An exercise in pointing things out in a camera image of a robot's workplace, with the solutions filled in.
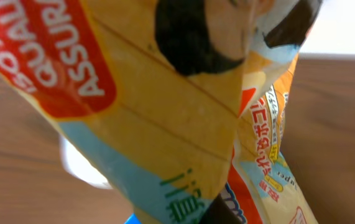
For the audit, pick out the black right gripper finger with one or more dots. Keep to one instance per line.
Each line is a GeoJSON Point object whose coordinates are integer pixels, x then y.
{"type": "Point", "coordinates": [219, 213]}

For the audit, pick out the yellow snack bag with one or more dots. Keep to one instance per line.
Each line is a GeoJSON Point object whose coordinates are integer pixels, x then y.
{"type": "Point", "coordinates": [173, 101]}

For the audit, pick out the white barcode scanner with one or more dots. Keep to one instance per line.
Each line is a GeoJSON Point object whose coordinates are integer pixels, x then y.
{"type": "Point", "coordinates": [79, 167]}

